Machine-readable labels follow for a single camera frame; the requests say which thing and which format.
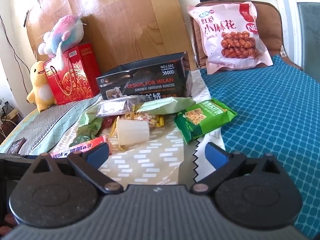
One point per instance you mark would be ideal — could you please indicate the yellow duck plush toy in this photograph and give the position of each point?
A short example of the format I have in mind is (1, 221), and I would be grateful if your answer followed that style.
(41, 94)

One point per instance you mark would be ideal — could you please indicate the blue patterned mat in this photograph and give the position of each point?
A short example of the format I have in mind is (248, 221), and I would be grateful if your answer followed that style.
(277, 112)

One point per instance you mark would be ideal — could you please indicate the person left hand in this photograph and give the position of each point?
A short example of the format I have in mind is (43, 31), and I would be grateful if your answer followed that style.
(9, 223)

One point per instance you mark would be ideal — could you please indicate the pastel unicorn plush toy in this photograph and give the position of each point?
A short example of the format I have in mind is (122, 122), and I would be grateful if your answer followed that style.
(65, 34)

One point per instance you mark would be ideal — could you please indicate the green cracker snack bag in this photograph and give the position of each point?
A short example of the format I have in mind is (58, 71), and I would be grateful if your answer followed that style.
(202, 118)

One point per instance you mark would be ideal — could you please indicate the dark green snack packet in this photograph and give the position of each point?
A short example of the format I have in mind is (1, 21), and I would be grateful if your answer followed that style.
(87, 132)

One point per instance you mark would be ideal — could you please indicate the black open storage box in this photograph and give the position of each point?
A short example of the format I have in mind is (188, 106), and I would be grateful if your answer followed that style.
(156, 78)

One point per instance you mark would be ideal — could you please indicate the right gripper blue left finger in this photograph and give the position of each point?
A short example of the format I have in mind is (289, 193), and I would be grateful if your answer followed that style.
(86, 165)

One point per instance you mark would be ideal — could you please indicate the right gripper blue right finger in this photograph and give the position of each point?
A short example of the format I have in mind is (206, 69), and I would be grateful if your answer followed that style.
(225, 164)

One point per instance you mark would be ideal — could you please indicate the light green snack packet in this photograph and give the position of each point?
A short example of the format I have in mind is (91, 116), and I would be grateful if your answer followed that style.
(165, 106)

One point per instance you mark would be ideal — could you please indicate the pink twisted-dough snack bag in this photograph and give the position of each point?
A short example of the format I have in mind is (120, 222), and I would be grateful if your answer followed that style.
(230, 37)

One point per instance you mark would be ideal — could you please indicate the red gift bag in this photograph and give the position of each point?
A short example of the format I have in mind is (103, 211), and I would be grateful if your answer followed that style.
(74, 77)

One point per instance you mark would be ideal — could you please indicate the pink red UHA candy box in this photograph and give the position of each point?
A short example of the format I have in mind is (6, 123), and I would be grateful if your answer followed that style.
(82, 147)

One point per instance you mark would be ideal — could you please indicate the yellow peanut snack bag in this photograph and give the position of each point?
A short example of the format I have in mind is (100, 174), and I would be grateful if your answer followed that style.
(155, 121)

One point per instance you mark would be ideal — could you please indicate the red snack packet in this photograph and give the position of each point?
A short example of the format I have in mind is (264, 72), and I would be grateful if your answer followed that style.
(107, 122)

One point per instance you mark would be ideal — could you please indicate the silver purple snack packet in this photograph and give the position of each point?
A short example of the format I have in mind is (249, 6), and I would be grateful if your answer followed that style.
(115, 107)

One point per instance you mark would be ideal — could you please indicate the dark smartphone on bed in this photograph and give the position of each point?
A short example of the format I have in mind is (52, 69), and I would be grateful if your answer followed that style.
(16, 146)

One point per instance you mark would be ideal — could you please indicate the white translucent plastic container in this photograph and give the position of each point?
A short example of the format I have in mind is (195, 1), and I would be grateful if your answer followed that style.
(130, 132)

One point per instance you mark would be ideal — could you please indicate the wooden headboard panel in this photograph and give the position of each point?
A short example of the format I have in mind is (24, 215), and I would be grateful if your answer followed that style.
(120, 31)

